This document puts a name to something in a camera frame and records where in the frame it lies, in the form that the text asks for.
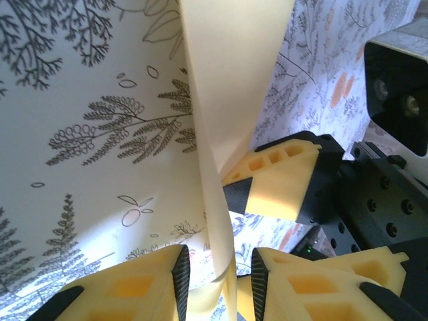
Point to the yellow paper sheet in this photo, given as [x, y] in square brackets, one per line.
[230, 67]

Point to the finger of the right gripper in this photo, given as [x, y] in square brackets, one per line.
[281, 187]
[384, 264]

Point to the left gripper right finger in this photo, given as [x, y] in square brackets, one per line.
[301, 291]

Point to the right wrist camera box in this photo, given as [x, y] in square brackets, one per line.
[401, 83]

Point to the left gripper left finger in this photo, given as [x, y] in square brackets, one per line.
[133, 291]

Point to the floral table cover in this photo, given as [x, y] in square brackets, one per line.
[83, 167]

